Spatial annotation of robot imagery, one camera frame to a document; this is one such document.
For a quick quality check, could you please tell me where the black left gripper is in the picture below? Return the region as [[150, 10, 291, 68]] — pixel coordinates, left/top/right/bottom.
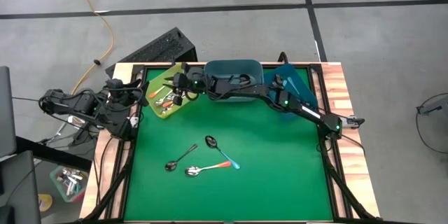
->
[[104, 78, 151, 109]]

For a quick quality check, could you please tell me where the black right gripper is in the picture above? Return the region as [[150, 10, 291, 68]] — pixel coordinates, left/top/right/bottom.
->
[[164, 62, 211, 106]]

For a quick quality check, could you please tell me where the large orange-handled silver spoon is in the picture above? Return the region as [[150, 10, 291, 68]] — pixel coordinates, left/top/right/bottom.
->
[[184, 160, 232, 178]]

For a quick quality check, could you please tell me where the yellow-green plastic bin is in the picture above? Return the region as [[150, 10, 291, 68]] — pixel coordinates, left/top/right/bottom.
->
[[145, 62, 199, 120]]

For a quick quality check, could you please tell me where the black perforated metal case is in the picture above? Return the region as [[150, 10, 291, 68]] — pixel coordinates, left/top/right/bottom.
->
[[104, 27, 198, 79]]

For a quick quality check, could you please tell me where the black table brace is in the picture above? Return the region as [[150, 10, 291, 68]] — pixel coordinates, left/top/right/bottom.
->
[[322, 139, 377, 221], [83, 139, 137, 222]]

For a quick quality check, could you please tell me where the black floor beam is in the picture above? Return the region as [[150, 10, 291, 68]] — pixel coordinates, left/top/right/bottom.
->
[[13, 135, 92, 172]]

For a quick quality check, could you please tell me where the blue plastic bin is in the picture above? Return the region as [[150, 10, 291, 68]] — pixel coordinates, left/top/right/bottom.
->
[[262, 62, 319, 123]]

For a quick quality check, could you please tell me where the yellow disc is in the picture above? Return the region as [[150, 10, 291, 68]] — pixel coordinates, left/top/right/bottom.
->
[[37, 193, 53, 213]]

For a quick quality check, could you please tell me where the wooden-framed green table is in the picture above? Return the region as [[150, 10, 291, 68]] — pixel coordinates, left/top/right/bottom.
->
[[79, 62, 382, 222]]

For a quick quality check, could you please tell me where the grey stand foot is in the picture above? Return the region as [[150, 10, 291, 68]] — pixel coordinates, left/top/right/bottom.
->
[[416, 94, 448, 116]]

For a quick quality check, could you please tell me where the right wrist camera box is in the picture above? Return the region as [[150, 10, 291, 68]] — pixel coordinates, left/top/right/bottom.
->
[[173, 73, 186, 91]]

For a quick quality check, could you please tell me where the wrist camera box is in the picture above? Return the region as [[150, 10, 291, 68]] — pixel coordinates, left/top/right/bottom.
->
[[106, 78, 124, 92], [173, 73, 186, 91]]

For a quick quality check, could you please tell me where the black table rail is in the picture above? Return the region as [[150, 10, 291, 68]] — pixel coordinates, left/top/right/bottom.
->
[[118, 62, 340, 223]]

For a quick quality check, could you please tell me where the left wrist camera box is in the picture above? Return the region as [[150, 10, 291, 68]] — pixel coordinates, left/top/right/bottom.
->
[[106, 78, 124, 92]]

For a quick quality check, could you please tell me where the grey-blue plastic bin with handles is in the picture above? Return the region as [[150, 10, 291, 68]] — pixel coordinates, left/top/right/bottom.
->
[[202, 59, 265, 103]]

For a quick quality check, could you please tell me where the yellow hanging cable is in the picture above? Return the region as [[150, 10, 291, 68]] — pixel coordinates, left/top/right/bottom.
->
[[64, 0, 116, 98]]

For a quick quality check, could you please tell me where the white cable bundle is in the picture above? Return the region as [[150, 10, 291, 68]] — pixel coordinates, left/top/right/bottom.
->
[[52, 115, 83, 144]]

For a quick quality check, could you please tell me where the black cable loop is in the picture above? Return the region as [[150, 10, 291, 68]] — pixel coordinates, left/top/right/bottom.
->
[[415, 92, 448, 155]]

